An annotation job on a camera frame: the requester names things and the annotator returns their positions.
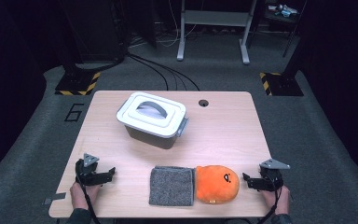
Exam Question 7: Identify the hand-held gripper cable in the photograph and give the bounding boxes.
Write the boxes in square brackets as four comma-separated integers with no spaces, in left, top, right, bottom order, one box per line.
[77,176,102,224]
[255,181,283,224]

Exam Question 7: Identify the grey tape piece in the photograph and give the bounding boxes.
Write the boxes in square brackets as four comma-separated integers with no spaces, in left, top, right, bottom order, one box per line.
[43,191,67,205]

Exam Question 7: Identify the dark shelf with clutter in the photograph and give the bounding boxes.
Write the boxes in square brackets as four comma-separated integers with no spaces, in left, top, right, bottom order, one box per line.
[264,2,301,22]

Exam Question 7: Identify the white cable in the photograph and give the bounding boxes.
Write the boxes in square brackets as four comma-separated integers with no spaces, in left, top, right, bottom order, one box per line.
[154,0,198,49]

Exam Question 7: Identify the right hand-held gripper cable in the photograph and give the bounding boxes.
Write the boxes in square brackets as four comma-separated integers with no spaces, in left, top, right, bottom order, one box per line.
[255,181,283,224]

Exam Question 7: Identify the grey plastic storage box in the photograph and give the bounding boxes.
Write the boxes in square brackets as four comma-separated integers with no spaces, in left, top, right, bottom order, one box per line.
[117,98,190,150]

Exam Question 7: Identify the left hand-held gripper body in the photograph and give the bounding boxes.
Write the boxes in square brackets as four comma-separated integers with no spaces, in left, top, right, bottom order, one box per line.
[75,152,106,187]

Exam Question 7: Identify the black floor cables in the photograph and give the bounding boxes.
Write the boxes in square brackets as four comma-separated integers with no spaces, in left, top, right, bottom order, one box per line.
[126,51,200,91]

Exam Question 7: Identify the person's left hand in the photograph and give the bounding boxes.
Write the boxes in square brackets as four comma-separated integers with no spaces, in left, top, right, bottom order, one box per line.
[69,181,103,211]

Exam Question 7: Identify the orange plush toy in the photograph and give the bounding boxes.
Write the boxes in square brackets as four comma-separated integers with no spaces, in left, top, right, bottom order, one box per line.
[194,164,241,205]

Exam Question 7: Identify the white metal desk frame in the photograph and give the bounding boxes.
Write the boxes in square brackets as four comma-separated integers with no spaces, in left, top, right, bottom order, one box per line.
[176,0,258,65]

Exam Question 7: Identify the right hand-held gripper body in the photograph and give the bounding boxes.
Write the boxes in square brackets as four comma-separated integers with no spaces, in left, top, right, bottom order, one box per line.
[257,158,292,192]

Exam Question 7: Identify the person's right hand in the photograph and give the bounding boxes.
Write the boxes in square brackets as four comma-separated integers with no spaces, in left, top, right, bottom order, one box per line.
[260,186,292,217]

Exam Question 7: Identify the white lid with grey handle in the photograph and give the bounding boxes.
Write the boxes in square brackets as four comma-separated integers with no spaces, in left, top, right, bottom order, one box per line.
[116,91,188,139]

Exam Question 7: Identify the black stand base striped edge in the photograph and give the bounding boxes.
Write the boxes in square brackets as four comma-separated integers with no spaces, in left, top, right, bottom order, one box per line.
[259,72,305,97]
[54,71,102,97]

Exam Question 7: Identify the left hand-held gripper cable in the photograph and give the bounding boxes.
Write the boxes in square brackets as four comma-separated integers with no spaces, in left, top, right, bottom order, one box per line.
[77,176,102,224]

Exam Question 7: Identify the grey cloth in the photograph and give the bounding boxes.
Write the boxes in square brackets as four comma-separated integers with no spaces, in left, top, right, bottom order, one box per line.
[148,165,197,207]

